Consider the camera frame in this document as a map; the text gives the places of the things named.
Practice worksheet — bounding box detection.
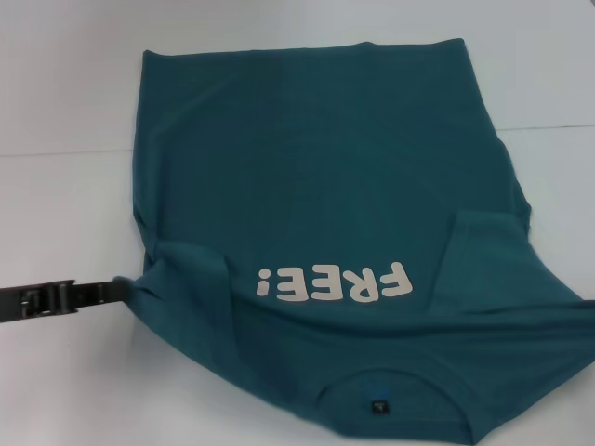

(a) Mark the teal blue printed t-shirt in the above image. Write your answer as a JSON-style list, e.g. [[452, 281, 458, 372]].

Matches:
[[131, 38, 595, 446]]

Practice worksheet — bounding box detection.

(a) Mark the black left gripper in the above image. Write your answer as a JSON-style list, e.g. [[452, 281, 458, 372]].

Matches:
[[0, 277, 130, 325]]

